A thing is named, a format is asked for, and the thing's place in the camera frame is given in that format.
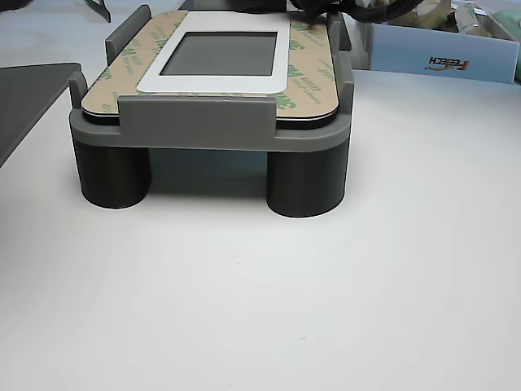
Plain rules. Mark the discarded brown film piece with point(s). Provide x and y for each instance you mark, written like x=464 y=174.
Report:
x=431 y=14
x=468 y=22

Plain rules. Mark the long gripper finger with blue pad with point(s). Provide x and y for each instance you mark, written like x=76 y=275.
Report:
x=309 y=10

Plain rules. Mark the white cardboard box red logo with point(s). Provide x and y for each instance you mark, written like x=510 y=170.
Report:
x=407 y=49

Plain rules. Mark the dark grey flat tray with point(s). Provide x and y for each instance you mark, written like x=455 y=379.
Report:
x=28 y=102

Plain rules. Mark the black angular object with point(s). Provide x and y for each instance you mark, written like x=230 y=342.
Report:
x=101 y=9

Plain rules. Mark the green soft object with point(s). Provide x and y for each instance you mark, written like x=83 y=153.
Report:
x=510 y=24

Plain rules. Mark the brown adhesive tape roll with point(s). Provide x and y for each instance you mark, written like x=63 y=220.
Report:
x=313 y=81

